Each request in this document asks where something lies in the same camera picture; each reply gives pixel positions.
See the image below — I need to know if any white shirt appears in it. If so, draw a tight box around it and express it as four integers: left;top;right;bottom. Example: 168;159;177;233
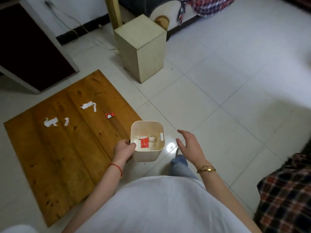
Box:
73;176;252;233

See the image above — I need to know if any red plaid cloth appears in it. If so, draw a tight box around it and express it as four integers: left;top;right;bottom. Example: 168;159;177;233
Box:
179;0;236;23

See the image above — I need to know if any person's left hand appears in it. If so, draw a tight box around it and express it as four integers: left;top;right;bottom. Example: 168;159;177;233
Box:
112;139;137;166

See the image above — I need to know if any person's left forearm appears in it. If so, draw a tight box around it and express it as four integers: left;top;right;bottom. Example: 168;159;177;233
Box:
62;163;127;233

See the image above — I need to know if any dark plaid blanket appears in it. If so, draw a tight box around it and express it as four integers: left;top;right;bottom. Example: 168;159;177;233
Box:
253;153;311;233

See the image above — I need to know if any red string bracelet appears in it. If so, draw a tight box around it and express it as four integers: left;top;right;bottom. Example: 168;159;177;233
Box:
108;163;123;178

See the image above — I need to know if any person's right forearm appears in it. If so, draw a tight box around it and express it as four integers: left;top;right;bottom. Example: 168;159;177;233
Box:
197;165;262;233

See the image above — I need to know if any pale wooden upright plank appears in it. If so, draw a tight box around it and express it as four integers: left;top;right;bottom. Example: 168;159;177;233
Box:
104;0;123;30

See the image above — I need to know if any gold bracelet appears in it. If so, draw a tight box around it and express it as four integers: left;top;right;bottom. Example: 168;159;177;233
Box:
196;165;217;174

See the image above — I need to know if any brown wooden low table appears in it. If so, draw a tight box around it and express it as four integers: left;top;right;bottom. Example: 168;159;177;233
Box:
3;69;143;227

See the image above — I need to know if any dark cabinet with white frame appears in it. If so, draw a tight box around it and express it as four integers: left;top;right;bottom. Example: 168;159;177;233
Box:
0;0;80;94

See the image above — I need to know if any cream tall rectangular box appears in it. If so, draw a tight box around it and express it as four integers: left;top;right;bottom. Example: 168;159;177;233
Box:
114;14;167;84

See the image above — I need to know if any cream square waste bin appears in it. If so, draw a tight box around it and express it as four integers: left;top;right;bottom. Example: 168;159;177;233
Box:
130;121;166;162

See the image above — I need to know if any white torn paper scrap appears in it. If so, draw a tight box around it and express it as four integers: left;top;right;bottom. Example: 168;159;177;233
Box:
80;101;97;110
44;117;59;128

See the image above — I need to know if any thin grey cable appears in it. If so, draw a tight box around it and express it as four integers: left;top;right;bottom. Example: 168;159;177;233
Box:
44;0;121;56

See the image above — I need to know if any person's right hand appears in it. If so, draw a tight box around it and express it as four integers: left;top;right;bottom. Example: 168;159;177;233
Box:
175;129;207;168

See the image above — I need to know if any blue jeans leg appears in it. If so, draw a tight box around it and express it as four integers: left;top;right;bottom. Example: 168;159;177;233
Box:
168;154;200;181

